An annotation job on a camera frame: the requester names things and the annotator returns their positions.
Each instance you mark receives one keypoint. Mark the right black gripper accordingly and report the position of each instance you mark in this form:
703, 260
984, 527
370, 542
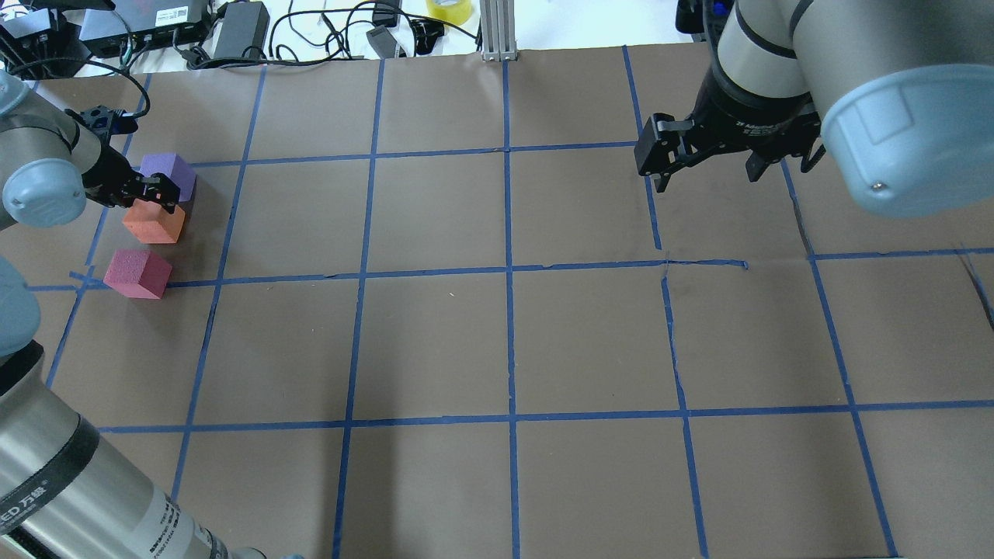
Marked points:
747, 124

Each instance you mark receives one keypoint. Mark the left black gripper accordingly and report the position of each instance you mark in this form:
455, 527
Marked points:
109, 171

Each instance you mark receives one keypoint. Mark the orange foam cube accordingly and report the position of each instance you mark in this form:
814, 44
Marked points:
152, 224

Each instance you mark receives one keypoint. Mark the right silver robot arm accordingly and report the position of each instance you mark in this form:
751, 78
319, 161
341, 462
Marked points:
899, 93

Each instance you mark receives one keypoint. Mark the purple foam cube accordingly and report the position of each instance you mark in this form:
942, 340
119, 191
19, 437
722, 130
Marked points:
175, 168

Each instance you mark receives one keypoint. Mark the red foam cube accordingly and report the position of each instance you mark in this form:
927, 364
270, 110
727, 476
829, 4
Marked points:
138, 274

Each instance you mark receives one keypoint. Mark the black power adapter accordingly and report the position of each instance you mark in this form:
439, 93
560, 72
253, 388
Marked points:
243, 29

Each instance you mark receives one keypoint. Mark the yellow tape roll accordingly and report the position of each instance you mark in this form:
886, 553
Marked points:
455, 12

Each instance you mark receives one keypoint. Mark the aluminium frame post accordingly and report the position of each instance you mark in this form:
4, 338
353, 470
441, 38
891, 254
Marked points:
497, 31

